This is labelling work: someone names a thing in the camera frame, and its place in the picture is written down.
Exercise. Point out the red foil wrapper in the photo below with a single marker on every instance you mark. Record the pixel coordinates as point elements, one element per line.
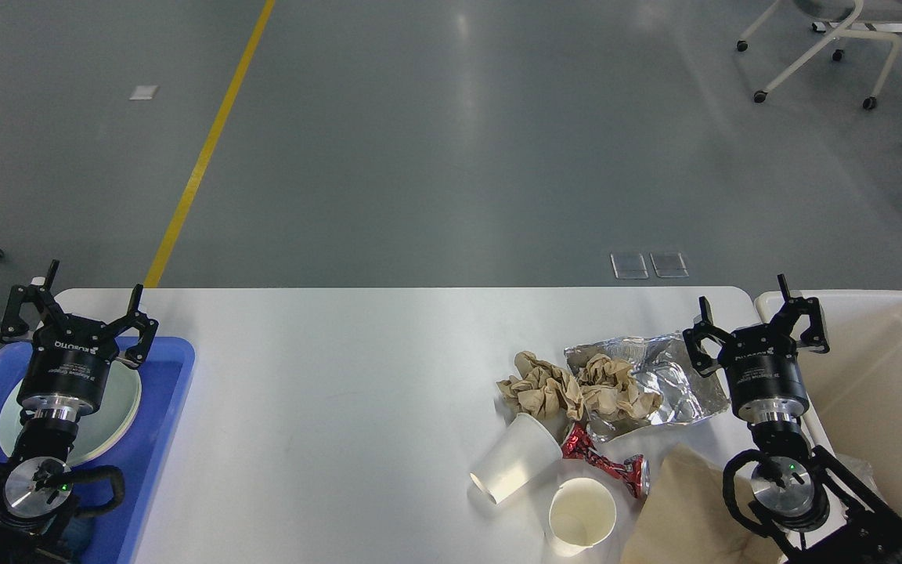
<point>633,471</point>

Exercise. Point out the brown paper bag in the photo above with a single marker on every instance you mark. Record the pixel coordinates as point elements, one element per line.
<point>684,519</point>

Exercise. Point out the silver foil bag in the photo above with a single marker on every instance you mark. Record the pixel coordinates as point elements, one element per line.
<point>660,363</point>

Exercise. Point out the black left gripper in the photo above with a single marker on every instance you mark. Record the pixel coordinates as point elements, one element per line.
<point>67,376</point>

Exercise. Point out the white plastic bin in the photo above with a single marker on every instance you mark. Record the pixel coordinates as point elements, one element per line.
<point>856,387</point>

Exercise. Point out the floor outlet cover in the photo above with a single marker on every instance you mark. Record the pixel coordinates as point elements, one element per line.
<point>629,266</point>
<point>669,265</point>

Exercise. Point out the tipped white paper cup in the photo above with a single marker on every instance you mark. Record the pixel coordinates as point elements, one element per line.
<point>524,451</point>

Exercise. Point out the blue plastic tray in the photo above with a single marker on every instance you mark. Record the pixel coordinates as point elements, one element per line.
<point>166,377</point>

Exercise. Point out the white office chair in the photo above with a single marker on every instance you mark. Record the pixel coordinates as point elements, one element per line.
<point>844,20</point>

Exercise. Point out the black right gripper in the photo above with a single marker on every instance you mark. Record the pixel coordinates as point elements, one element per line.
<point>764,376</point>

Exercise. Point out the brown paper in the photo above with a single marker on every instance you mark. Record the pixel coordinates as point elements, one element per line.
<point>610,391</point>
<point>542,389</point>

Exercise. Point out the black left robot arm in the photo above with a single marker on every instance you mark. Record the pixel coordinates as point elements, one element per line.
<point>41,495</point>

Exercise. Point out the light green plate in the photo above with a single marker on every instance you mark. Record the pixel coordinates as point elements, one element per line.
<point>98,432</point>

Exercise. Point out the floor outlet cover left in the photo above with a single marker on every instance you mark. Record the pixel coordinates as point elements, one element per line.
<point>629,266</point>

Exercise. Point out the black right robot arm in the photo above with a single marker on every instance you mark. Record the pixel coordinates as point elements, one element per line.
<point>786,489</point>

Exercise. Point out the upright white paper cup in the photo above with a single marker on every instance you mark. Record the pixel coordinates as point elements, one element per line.
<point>582,514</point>

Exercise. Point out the floor outlet cover right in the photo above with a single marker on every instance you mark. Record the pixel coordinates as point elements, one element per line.
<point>669,265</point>

